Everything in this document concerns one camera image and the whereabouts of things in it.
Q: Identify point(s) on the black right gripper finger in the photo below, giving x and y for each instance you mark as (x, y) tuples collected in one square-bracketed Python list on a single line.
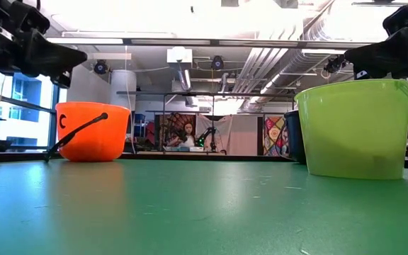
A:
[(384, 58)]

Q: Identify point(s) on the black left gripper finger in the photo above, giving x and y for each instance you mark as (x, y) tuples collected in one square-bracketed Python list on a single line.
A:
[(51, 58)]

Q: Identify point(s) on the lime green plastic bucket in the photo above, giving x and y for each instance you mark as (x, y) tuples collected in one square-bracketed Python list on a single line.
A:
[(356, 134)]

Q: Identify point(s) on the black background robot arm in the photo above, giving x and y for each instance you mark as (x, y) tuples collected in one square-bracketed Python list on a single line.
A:
[(207, 132)]

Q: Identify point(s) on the orange plastic halloween bucket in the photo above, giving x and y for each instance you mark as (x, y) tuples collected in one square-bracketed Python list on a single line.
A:
[(94, 141)]

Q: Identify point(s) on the black round ceiling device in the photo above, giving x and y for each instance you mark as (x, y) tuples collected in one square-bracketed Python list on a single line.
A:
[(217, 63), (100, 67)]

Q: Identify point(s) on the large glass window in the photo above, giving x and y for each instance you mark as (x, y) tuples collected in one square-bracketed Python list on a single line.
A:
[(23, 117)]

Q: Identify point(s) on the white cylindrical tank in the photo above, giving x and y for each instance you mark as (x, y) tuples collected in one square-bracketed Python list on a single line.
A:
[(123, 88)]

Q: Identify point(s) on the white ceiling box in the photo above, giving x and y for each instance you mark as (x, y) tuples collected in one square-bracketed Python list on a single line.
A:
[(179, 55)]

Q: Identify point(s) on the colourful patchwork tapestry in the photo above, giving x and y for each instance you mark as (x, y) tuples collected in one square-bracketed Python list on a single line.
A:
[(275, 134)]

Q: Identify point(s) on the brown mandala tapestry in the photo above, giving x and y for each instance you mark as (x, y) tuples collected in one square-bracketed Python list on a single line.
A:
[(168, 124)]

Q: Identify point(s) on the person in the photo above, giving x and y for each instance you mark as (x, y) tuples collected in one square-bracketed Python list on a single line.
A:
[(188, 140)]

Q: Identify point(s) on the pale pink panel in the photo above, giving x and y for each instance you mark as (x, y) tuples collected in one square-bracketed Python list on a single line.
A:
[(244, 138)]

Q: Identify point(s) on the white hanging cloth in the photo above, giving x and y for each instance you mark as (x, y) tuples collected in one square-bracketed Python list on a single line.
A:
[(225, 122)]

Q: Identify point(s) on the green table mat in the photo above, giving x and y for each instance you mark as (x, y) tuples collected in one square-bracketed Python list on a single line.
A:
[(190, 219)]

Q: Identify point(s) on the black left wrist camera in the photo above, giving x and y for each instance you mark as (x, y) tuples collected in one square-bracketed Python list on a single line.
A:
[(30, 17)]

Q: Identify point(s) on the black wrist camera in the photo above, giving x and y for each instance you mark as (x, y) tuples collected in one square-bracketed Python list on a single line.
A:
[(30, 17), (402, 19)]

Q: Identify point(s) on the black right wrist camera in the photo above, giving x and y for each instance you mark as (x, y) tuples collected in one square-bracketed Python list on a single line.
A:
[(402, 19)]

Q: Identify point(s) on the long ceiling light rail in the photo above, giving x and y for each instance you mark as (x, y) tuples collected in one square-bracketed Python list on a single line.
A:
[(154, 42)]

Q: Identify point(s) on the silver ventilation duct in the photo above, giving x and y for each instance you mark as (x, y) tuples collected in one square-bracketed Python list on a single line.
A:
[(257, 71)]

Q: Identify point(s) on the black metal table frame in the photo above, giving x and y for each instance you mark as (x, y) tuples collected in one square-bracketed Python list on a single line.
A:
[(147, 156)]

